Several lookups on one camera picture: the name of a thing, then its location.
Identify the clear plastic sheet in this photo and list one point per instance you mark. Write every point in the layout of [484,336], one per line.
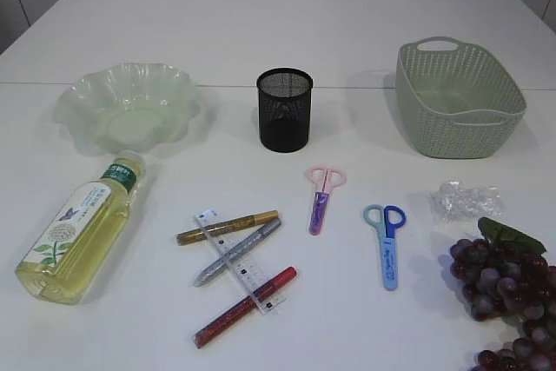
[453,202]

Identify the yellow tea bottle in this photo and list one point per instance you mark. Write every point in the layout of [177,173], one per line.
[64,260]

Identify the purple artificial grape bunch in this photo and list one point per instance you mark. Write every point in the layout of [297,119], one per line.
[504,274]

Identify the black mesh pen holder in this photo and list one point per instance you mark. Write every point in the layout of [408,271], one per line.
[284,109]

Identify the silver glitter pen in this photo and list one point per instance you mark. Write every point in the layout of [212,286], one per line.
[234,254]

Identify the gold glitter pen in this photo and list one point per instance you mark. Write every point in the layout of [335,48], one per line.
[223,228]

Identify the clear plastic ruler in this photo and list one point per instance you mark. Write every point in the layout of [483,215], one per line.
[245,271]

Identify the green wavy glass plate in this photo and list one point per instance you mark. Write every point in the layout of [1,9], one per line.
[130,106]

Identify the red glitter pen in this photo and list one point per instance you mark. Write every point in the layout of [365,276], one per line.
[230,317]

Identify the green plastic woven basket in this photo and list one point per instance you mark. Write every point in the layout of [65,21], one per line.
[456,104]

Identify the pink purple scissors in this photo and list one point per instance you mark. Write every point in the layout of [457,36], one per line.
[324,180]

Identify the blue scissors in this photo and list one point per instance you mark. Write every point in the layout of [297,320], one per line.
[386,221]

